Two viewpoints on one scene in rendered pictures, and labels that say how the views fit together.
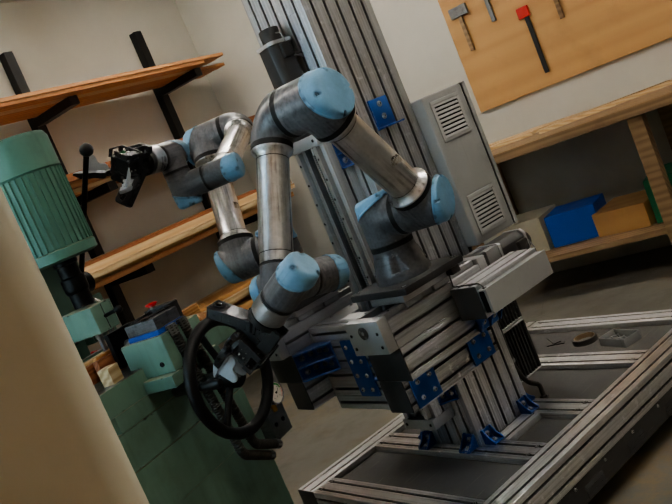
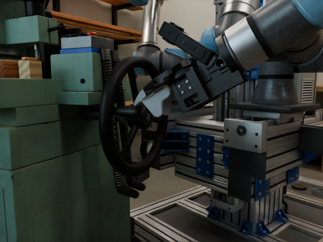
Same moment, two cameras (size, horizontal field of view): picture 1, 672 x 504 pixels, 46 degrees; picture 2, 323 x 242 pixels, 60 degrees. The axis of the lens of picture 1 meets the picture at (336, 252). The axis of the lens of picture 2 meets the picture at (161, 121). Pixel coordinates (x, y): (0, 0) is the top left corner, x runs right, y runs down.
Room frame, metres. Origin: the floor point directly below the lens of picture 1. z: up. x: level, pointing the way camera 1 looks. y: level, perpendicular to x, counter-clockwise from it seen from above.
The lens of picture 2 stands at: (1.12, 0.33, 0.89)
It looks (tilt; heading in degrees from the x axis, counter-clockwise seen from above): 8 degrees down; 355
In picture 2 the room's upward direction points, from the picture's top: straight up
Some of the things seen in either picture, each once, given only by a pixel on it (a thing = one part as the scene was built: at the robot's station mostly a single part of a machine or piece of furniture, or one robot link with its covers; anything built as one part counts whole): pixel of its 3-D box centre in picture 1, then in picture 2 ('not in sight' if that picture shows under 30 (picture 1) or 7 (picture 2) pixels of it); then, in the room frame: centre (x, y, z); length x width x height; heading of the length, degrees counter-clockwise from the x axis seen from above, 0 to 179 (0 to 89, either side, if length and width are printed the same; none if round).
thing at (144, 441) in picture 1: (106, 428); (15, 125); (2.03, 0.73, 0.76); 0.57 x 0.45 x 0.09; 59
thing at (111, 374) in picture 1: (110, 374); (30, 69); (1.78, 0.58, 0.92); 0.04 x 0.03 x 0.04; 156
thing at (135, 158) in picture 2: (263, 424); (130, 167); (2.12, 0.36, 0.58); 0.12 x 0.08 x 0.08; 59
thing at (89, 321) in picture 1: (88, 324); (32, 35); (1.98, 0.64, 1.03); 0.14 x 0.07 x 0.09; 59
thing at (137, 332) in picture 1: (156, 318); (91, 44); (1.87, 0.45, 0.99); 0.13 x 0.11 x 0.06; 149
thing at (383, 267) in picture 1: (397, 258); (274, 89); (2.06, -0.14, 0.87); 0.15 x 0.15 x 0.10
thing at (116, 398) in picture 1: (149, 371); (67, 90); (1.91, 0.53, 0.87); 0.61 x 0.30 x 0.06; 149
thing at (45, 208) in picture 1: (37, 202); not in sight; (1.97, 0.62, 1.35); 0.18 x 0.18 x 0.31
